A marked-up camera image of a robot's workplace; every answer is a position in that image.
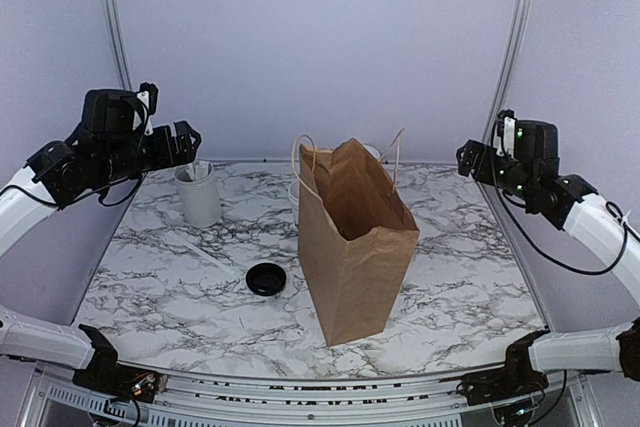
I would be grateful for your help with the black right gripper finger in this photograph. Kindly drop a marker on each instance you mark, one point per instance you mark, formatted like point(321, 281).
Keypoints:
point(470, 148)
point(466, 163)

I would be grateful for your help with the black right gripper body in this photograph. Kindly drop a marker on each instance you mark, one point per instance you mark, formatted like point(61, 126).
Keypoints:
point(516, 179)

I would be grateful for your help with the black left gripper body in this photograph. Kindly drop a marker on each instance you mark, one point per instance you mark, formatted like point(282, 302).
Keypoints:
point(123, 159)

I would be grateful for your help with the stack of white paper cups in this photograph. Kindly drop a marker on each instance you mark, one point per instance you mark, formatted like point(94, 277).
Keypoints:
point(293, 193)

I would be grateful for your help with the brown paper takeout bag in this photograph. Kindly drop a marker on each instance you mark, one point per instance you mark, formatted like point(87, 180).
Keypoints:
point(356, 237)

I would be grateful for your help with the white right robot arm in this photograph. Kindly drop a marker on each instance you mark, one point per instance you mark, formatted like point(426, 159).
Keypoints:
point(574, 207)

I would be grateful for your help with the white container with sachets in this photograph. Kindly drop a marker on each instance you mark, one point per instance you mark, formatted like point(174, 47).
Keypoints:
point(198, 192)

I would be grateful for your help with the orange white ceramic bowl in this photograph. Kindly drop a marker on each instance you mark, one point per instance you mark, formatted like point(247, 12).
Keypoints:
point(373, 151)

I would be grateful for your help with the white wrapped straw on table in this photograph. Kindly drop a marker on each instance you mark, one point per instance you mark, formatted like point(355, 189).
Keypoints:
point(173, 237)

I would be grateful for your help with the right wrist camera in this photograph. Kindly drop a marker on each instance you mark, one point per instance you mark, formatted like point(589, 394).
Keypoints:
point(504, 133)

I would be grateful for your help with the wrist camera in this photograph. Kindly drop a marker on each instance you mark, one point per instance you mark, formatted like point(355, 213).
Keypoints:
point(145, 107)
point(504, 133)

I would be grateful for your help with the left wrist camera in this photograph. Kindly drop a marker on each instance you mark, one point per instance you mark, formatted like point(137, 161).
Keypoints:
point(145, 107)

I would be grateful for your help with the right aluminium frame post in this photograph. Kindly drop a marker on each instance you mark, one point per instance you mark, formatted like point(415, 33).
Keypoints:
point(515, 40)

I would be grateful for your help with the aluminium frame post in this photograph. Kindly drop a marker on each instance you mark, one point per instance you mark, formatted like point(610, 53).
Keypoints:
point(117, 44)
point(515, 40)

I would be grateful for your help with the left aluminium frame post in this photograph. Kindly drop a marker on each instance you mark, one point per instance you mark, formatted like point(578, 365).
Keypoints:
point(117, 44)

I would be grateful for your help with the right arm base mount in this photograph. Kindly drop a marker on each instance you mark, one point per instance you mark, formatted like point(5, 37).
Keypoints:
point(499, 384)

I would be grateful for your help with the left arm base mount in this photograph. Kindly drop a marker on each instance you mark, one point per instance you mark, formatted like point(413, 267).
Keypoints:
point(105, 374)

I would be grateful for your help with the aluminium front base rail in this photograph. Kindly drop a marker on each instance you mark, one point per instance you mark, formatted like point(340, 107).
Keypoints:
point(190, 399)

